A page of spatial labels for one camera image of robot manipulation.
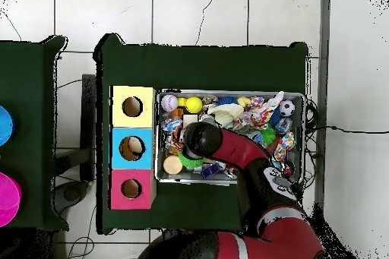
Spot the wooden box with three holes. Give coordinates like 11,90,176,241
109,84,157,210

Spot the shallow silver mesh bin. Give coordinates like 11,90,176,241
154,88,306,185

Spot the yellow tennis ball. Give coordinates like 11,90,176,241
185,96,204,114

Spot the green spiky toy with eyes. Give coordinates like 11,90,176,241
176,149,207,170

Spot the cream cloth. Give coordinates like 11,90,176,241
207,103,245,128

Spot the white baseball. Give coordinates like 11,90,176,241
160,93,179,112

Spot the tan round disc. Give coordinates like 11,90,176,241
163,154,184,175

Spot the blue plastic compartment tray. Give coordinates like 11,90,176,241
200,163,226,179

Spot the dark green table cloth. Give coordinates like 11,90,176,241
0,35,69,231
93,33,309,235

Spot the polka dot cloth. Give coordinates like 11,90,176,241
233,90,285,131

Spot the blue bowl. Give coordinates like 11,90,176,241
0,105,15,147

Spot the magenta bowl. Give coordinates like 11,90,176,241
0,172,22,228

